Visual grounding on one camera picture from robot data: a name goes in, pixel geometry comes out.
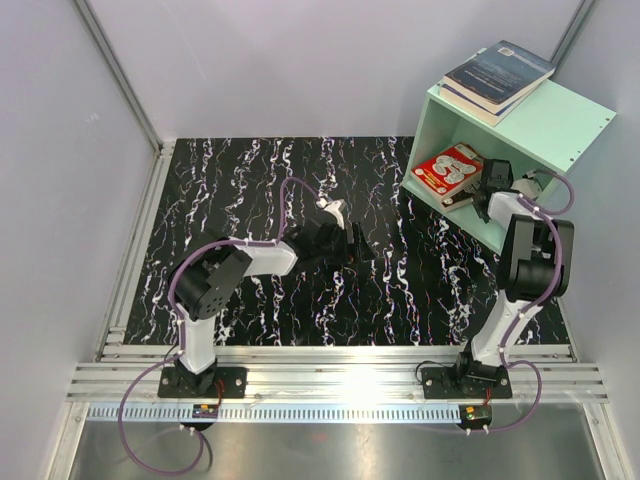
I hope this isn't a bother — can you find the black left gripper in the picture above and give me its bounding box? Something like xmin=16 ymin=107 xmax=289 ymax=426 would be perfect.
xmin=313 ymin=224 xmax=374 ymax=267

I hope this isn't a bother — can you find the black paperback book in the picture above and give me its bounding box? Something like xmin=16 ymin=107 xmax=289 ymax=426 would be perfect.
xmin=441 ymin=180 xmax=480 ymax=212

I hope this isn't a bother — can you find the red book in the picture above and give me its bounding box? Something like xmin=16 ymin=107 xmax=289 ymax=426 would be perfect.
xmin=410 ymin=143 xmax=485 ymax=205

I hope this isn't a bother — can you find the blue orange paperback book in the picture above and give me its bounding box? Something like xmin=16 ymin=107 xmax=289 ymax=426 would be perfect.
xmin=439 ymin=85 xmax=525 ymax=127

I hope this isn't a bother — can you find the dark blue hardcover book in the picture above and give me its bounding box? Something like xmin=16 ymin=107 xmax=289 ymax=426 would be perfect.
xmin=439 ymin=40 xmax=556 ymax=116

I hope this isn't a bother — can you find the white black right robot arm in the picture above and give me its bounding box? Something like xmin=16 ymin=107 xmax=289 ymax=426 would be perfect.
xmin=451 ymin=159 xmax=575 ymax=397

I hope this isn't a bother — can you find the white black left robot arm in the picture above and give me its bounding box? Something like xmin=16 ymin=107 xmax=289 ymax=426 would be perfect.
xmin=168 ymin=218 xmax=375 ymax=397

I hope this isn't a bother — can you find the mint green open cabinet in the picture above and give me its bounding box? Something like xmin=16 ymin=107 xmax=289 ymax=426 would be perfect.
xmin=401 ymin=79 xmax=617 ymax=253

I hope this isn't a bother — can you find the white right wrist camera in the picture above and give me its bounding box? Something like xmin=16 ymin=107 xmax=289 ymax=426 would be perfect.
xmin=511 ymin=171 xmax=543 ymax=200

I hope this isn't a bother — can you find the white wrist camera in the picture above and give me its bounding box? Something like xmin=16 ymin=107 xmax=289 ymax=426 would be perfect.
xmin=511 ymin=171 xmax=543 ymax=200
xmin=316 ymin=199 xmax=346 ymax=230

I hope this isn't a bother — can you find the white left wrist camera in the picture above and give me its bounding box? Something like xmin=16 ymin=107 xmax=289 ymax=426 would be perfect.
xmin=316 ymin=199 xmax=346 ymax=230

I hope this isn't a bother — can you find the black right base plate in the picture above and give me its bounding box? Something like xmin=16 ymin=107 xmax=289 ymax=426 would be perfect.
xmin=420 ymin=365 xmax=513 ymax=400

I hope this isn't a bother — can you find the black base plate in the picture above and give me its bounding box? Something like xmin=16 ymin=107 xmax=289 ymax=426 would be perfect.
xmin=420 ymin=365 xmax=513 ymax=400
xmin=157 ymin=366 xmax=248 ymax=399

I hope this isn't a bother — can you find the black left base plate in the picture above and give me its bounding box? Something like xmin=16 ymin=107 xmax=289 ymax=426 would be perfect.
xmin=157 ymin=366 xmax=248 ymax=399

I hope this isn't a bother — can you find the aluminium rail frame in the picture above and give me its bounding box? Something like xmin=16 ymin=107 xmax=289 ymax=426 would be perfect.
xmin=67 ymin=344 xmax=608 ymax=404

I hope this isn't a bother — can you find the slotted cable duct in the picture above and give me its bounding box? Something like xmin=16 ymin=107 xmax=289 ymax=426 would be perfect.
xmin=88 ymin=402 xmax=491 ymax=424

